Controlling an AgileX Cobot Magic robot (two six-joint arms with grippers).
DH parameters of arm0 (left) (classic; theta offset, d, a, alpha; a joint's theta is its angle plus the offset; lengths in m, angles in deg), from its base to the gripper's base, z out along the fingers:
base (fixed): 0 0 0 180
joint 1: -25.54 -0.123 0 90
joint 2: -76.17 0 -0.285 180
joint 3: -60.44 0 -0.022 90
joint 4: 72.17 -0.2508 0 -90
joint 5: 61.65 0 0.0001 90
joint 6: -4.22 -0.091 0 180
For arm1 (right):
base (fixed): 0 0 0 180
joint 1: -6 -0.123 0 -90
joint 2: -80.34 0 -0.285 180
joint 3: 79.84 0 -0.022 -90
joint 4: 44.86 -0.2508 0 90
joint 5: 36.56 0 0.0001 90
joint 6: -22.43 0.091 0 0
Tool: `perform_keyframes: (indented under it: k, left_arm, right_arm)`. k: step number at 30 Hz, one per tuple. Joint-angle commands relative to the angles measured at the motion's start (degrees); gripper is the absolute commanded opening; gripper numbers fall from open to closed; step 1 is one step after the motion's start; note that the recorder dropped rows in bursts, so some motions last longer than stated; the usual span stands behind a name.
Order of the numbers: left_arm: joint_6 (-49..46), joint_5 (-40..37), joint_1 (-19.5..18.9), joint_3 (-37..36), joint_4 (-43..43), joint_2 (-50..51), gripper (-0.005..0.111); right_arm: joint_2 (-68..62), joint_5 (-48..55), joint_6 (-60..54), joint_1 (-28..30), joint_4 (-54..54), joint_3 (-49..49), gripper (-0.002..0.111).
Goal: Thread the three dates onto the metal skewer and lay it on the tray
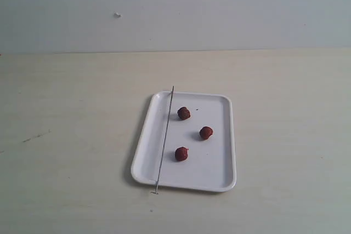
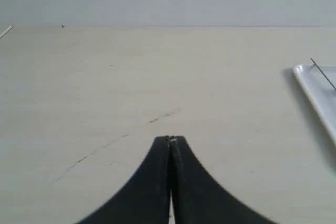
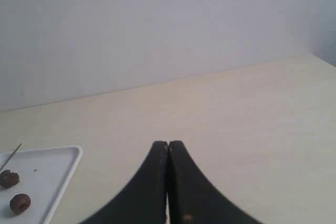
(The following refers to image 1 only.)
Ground thin metal skewer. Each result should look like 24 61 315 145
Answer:
151 86 174 195

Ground red meat ball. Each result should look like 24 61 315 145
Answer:
177 106 191 120
174 147 189 162
199 126 213 140

